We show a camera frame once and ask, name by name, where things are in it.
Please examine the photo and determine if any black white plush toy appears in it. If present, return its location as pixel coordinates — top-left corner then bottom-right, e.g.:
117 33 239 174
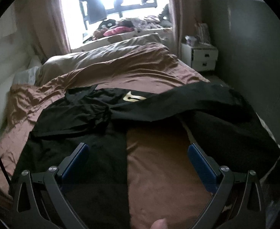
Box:
98 19 117 30

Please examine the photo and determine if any brown bed sheet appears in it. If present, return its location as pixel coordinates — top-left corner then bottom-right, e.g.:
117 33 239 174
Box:
0 42 211 228

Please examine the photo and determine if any pink curtain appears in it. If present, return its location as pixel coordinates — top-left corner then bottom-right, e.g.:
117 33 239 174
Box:
14 0 71 62
169 0 201 58

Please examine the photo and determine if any beige duvet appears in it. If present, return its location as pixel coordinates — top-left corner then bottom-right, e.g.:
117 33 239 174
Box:
35 33 172 86

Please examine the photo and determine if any pile of light clothes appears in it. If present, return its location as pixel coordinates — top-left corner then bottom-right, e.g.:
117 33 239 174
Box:
120 15 163 32

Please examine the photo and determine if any person's right hand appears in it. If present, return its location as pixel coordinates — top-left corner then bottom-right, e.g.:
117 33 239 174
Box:
150 218 168 229

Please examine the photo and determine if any white bedside cabinet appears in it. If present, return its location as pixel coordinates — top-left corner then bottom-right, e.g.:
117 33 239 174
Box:
181 44 218 72

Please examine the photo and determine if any pink plush toy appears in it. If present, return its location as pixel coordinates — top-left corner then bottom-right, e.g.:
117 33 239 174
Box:
103 26 134 37

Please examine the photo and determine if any left pink curtain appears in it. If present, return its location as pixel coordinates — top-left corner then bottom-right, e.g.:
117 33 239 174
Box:
14 0 71 62

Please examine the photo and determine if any right pink curtain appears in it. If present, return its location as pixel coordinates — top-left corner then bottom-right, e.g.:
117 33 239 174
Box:
169 0 201 58

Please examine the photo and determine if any white pillow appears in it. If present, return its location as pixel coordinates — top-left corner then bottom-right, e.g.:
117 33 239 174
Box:
12 66 41 85

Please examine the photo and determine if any black garment with gold logo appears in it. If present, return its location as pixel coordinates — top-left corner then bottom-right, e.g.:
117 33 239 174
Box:
10 82 280 229

